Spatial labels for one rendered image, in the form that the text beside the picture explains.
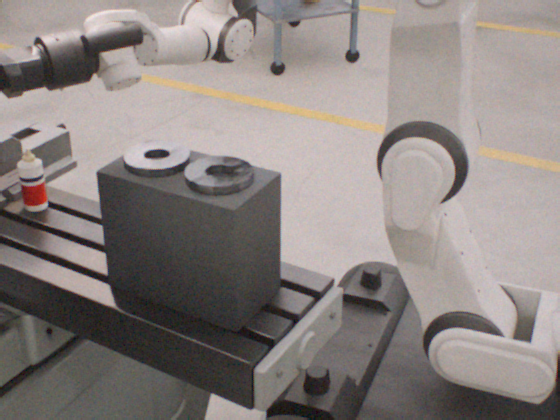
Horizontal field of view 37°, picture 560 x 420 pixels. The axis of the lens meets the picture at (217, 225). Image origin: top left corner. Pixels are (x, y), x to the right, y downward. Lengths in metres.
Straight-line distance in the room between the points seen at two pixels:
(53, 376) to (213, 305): 0.43
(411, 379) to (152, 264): 0.65
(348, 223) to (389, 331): 1.55
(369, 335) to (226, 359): 0.63
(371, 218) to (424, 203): 1.93
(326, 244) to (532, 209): 0.84
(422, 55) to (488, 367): 0.53
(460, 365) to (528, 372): 0.11
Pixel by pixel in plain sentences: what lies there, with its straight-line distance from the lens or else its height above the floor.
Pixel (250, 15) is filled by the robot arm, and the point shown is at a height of 1.17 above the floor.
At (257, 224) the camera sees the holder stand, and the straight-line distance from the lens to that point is 1.08.
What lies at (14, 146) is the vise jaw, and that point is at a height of 1.02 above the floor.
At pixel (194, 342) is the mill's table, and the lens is 1.11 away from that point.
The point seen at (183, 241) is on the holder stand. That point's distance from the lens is 1.09.
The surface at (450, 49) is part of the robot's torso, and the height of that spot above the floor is 1.20.
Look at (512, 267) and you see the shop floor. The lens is 3.07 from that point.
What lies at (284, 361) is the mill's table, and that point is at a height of 0.90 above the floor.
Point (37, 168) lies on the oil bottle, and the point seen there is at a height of 1.00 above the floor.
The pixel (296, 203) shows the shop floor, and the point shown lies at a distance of 3.35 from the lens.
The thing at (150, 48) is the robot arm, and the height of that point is 1.15.
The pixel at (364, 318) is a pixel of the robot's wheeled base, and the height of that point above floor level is 0.59.
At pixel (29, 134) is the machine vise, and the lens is 1.61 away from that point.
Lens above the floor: 1.61
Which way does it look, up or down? 30 degrees down
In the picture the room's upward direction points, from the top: 2 degrees counter-clockwise
